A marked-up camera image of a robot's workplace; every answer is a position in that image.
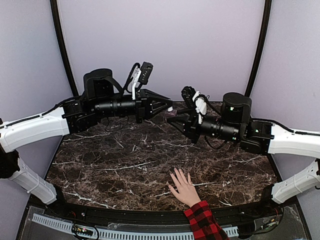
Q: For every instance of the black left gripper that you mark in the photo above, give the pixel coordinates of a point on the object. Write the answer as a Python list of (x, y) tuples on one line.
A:
[(144, 103)]

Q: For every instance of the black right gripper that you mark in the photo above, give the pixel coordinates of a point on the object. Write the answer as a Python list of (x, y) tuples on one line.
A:
[(190, 122)]

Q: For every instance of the purple nail polish bottle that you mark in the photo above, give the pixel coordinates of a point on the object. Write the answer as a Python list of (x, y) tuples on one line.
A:
[(170, 114)]

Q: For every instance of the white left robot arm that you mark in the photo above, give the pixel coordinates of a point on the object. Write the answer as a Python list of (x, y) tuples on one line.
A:
[(103, 97)]

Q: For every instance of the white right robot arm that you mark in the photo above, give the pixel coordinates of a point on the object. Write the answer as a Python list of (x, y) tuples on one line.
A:
[(253, 135)]

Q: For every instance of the red plaid sleeve forearm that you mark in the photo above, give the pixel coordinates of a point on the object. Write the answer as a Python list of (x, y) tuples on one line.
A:
[(203, 223)]

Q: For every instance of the person's bare hand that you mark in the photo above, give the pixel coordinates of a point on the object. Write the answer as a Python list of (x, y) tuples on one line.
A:
[(183, 189)]

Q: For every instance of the small green circuit board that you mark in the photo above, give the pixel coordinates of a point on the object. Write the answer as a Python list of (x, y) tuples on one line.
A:
[(83, 232)]

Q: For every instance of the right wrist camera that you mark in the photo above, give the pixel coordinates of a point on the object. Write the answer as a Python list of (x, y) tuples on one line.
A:
[(195, 101)]

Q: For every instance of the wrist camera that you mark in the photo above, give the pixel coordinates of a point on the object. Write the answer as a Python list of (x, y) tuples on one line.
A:
[(195, 101), (138, 76)]

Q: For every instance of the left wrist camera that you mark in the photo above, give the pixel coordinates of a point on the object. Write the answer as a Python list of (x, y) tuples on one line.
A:
[(138, 76)]

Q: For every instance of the grey slotted cable duct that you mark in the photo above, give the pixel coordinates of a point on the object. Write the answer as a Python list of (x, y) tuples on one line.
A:
[(119, 231)]

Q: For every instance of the black left frame post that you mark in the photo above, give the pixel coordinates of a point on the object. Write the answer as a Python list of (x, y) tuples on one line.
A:
[(62, 47)]

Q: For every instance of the black frame post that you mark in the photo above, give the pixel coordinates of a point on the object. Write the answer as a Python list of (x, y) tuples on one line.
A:
[(62, 47), (260, 47)]

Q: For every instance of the black right frame post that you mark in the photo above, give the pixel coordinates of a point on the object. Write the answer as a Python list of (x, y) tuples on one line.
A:
[(260, 47)]

